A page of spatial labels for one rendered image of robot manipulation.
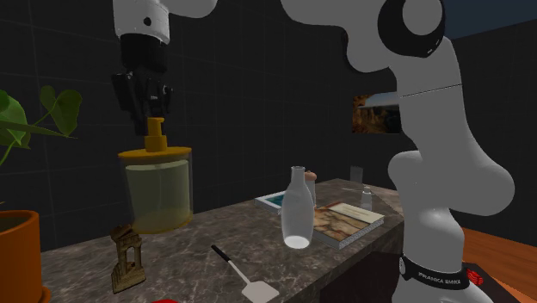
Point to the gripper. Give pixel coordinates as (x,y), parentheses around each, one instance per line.
(144,54)

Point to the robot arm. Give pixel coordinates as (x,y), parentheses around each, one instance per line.
(428,138)

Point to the yellow pump soap dispenser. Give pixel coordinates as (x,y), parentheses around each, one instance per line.
(158,189)

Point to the book with teal cover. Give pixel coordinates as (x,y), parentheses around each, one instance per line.
(272,200)

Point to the tan stone ruin figure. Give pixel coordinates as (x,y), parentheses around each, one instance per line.
(128,268)

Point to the clear bottle with brown cap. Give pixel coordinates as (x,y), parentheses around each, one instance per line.
(311,176)

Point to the clear glass bottle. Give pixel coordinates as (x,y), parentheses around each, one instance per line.
(297,218)

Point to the red flat object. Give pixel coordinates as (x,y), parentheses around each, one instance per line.
(164,301)

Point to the green plant in orange pot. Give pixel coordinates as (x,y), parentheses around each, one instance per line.
(16,260)

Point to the clear drinking glass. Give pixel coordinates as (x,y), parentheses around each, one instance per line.
(356,174)

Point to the book with brown cover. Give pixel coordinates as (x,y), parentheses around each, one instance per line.
(340,224)

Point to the small clear glass shaker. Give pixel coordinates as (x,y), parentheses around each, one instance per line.
(366,200)

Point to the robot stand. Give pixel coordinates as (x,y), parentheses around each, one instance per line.
(493,289)

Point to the wall picture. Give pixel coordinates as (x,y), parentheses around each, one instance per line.
(375,115)

